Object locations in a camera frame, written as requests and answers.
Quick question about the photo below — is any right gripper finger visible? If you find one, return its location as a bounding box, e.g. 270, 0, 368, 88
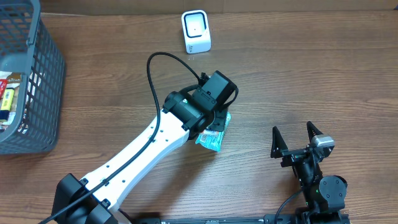
307, 121, 323, 141
271, 126, 288, 159

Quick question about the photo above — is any teal snack packet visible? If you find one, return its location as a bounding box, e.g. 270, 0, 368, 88
195, 112, 231, 152

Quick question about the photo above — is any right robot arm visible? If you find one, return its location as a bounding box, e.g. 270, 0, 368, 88
264, 121, 350, 224

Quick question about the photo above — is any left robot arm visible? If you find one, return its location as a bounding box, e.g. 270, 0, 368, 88
44, 85, 238, 224

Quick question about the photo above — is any white barcode scanner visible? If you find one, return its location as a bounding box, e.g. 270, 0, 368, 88
181, 9, 211, 54

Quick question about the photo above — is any yellow black item in basket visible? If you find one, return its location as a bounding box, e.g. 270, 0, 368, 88
0, 88, 15, 122

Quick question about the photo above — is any red item in basket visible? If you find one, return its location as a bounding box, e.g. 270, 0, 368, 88
0, 79, 7, 98

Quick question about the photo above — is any grey plastic mesh basket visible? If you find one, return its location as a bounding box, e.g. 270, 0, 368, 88
1, 0, 66, 154

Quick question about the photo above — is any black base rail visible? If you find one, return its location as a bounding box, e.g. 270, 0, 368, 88
131, 215, 351, 224

